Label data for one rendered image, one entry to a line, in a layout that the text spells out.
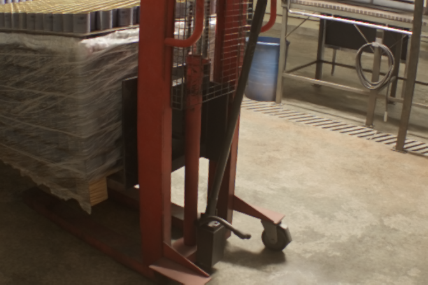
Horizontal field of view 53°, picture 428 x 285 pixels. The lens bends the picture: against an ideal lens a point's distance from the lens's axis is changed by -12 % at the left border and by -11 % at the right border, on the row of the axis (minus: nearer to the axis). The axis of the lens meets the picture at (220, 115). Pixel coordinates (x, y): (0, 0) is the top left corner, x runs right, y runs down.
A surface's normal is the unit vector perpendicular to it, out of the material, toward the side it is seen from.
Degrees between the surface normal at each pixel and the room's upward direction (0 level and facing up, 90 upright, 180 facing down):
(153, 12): 90
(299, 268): 0
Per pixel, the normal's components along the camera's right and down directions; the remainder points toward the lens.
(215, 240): 0.84, 0.22
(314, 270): 0.05, -0.95
